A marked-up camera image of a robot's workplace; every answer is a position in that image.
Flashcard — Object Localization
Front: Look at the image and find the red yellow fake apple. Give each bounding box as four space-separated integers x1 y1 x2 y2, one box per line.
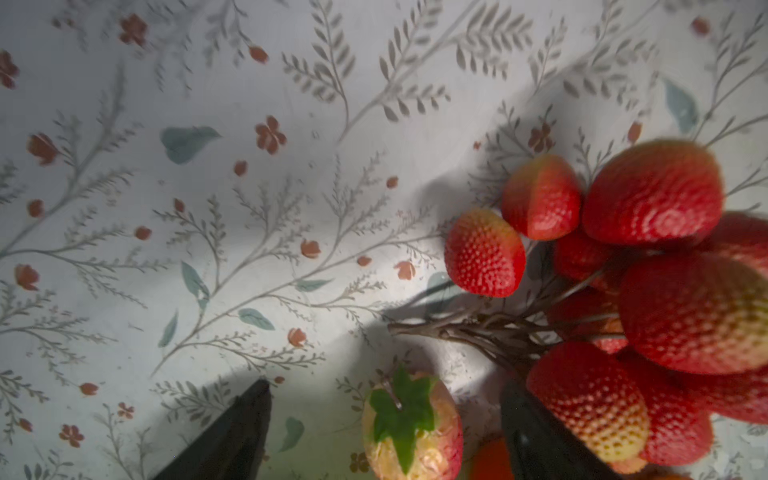
362 365 464 480

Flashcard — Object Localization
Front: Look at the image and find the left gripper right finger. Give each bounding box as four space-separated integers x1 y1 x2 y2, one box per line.
500 380 620 480

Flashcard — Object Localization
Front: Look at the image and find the red lychee fruit bunch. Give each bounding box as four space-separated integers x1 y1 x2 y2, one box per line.
389 139 767 479

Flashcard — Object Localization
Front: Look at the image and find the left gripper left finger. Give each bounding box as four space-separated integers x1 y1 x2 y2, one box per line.
156 379 272 480

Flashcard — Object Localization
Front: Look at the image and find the large fake orange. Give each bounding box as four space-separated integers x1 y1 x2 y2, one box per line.
469 437 515 480

